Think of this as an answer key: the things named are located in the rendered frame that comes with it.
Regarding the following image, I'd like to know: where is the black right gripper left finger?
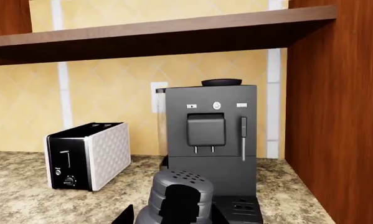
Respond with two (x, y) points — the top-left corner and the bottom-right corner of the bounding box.
(112, 204), (135, 224)

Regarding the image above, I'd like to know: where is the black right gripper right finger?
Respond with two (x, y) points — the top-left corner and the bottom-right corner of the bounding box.
(212, 202), (230, 224)

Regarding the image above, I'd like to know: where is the brown wooden cabinet side panel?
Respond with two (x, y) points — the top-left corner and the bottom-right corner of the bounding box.
(284, 0), (373, 224)

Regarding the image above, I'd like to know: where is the black and white toaster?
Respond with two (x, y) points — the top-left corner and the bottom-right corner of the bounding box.
(44, 121), (132, 192)

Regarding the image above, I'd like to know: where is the dark grey coffee machine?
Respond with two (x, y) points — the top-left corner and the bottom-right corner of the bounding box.
(154, 78), (265, 224)

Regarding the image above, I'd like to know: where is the brown wooden shelf board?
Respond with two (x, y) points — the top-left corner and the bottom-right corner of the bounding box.
(0, 4), (338, 67)

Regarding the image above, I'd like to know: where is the white wall outlet plate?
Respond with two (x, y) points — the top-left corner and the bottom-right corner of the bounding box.
(150, 81), (169, 114)

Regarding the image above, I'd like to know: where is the brown wooden wall cabinet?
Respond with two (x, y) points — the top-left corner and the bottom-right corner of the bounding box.
(0, 0), (33, 38)

